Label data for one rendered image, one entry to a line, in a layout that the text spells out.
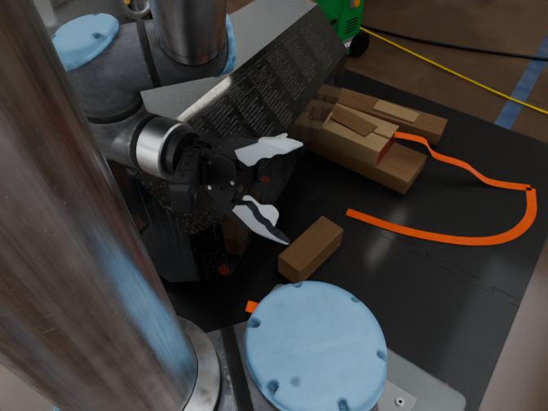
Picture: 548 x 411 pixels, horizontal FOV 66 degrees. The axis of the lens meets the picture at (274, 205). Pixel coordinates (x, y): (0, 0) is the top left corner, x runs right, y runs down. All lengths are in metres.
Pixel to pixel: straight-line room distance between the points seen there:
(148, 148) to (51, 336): 0.42
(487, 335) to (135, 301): 1.74
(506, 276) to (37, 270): 2.02
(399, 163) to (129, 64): 1.82
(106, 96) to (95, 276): 0.43
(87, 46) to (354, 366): 0.48
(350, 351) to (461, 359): 1.41
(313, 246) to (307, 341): 1.38
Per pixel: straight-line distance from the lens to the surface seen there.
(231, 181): 0.58
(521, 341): 2.00
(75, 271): 0.23
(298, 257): 1.78
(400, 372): 0.84
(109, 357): 0.29
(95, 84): 0.63
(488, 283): 2.07
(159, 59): 0.62
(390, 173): 2.21
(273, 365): 0.44
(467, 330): 1.91
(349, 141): 2.21
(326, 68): 1.88
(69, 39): 0.63
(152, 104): 1.43
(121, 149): 0.67
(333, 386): 0.44
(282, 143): 0.53
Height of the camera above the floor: 1.61
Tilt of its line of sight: 49 degrees down
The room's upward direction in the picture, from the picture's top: straight up
